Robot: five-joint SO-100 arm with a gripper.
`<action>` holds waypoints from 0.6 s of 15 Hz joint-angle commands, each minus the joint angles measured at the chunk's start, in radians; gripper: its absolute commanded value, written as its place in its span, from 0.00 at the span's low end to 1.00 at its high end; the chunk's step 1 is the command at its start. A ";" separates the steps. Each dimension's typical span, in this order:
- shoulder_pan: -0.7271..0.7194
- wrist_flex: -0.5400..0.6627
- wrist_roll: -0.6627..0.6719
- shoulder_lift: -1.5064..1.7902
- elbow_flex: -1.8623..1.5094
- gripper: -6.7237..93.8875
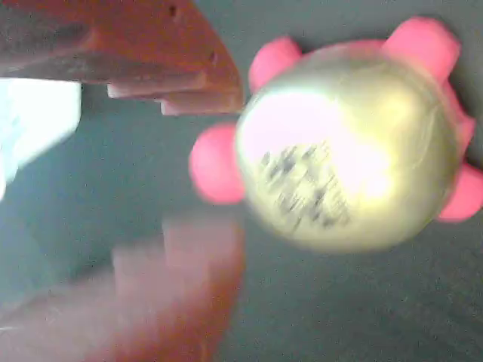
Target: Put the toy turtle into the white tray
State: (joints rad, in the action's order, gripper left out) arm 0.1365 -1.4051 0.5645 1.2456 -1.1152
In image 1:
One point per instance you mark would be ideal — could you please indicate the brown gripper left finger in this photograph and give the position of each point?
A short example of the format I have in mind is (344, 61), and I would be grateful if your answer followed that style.
(143, 41)

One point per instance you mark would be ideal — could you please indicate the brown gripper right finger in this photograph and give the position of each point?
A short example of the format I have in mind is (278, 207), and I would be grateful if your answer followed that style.
(170, 294)

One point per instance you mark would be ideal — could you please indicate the red turtle toy gold shell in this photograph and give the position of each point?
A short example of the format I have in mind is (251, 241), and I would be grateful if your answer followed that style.
(339, 143)

